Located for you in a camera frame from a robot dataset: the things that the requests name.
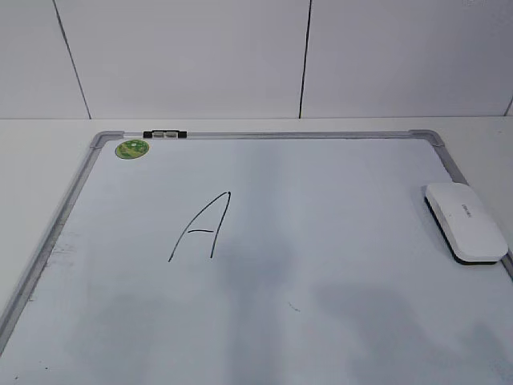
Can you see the white whiteboard eraser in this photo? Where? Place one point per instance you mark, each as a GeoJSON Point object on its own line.
{"type": "Point", "coordinates": [470, 231]}

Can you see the round green sticker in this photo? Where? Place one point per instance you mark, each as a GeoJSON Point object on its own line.
{"type": "Point", "coordinates": [132, 149]}

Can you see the white board with grey frame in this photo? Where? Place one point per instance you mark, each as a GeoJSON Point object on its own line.
{"type": "Point", "coordinates": [248, 258]}

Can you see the black hanging clip on frame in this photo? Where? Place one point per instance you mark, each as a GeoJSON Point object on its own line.
{"type": "Point", "coordinates": [165, 134]}

